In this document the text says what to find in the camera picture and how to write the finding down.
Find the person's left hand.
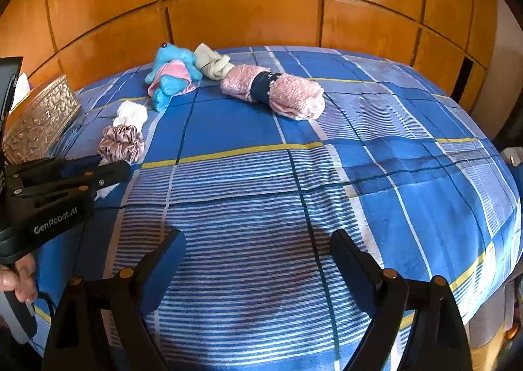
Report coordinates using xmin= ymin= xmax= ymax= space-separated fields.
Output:
xmin=0 ymin=253 xmax=38 ymax=303

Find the silver embossed tissue box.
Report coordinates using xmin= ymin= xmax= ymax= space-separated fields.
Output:
xmin=2 ymin=74 xmax=81 ymax=164

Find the pink satin scrunchie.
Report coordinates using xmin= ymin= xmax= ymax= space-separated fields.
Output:
xmin=97 ymin=125 xmax=145 ymax=163

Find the white folded cloth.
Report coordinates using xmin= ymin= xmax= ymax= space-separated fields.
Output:
xmin=112 ymin=100 xmax=148 ymax=133

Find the blue plush toy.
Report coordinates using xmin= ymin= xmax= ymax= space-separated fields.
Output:
xmin=144 ymin=42 xmax=203 ymax=112

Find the blue plaid bed cover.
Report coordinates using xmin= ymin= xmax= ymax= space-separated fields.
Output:
xmin=37 ymin=46 xmax=522 ymax=370

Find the wooden headboard panel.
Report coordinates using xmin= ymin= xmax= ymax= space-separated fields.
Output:
xmin=1 ymin=0 xmax=497 ymax=109

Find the beige satin scrunchie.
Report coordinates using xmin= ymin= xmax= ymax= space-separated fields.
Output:
xmin=194 ymin=43 xmax=235 ymax=81

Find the pink fuzzy rolled towel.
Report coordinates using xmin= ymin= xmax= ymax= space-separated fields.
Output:
xmin=221 ymin=65 xmax=325 ymax=121

